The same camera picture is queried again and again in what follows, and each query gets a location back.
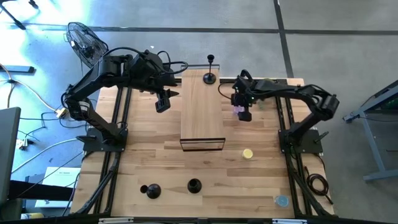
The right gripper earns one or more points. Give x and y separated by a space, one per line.
248 90

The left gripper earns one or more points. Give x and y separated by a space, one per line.
155 73

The purple candle jar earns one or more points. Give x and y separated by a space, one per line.
238 109

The black metal candlestick holder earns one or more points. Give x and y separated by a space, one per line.
210 78
153 191
194 186

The yellow candle jar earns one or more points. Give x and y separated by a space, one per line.
247 153

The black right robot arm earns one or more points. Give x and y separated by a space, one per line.
308 123

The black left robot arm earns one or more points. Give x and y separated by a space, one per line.
93 119

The blue candle jar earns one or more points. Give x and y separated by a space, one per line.
281 201

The artificial green potted plant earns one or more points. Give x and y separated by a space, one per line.
268 80

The black floor fan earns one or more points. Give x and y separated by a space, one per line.
85 43

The yellow white power strip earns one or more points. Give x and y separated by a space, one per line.
62 112

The white cardboard box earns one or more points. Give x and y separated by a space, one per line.
63 177

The black floor bar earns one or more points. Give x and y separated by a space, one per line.
18 69

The white power plug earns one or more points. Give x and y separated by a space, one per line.
22 143

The black tripod leg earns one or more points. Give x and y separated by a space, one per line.
18 24

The grey panel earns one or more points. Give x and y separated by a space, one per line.
9 149

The yellow object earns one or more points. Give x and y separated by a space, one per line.
32 216

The wooden shelf black metal frame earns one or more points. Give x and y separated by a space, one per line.
200 118

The black table frame rails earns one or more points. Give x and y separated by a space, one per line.
174 221

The grey metal desk frame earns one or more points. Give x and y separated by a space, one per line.
373 141

